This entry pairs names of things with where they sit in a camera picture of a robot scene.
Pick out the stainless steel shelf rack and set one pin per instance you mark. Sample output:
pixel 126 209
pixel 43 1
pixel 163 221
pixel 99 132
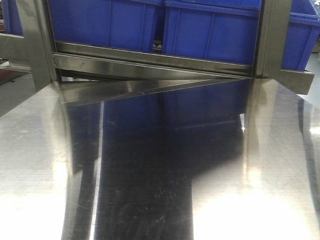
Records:
pixel 36 51

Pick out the blue plastic bin left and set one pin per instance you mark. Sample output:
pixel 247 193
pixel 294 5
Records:
pixel 120 24

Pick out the blue plastic bin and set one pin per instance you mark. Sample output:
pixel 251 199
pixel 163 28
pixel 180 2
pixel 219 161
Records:
pixel 302 34
pixel 223 31
pixel 120 24

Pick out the blue plastic bin middle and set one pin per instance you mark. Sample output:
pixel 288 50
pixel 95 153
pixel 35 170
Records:
pixel 223 31

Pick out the blue plastic bin right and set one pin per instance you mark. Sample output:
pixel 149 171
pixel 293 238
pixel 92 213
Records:
pixel 302 34

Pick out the blue bin far left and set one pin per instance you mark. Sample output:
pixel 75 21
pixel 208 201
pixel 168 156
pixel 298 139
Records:
pixel 11 18

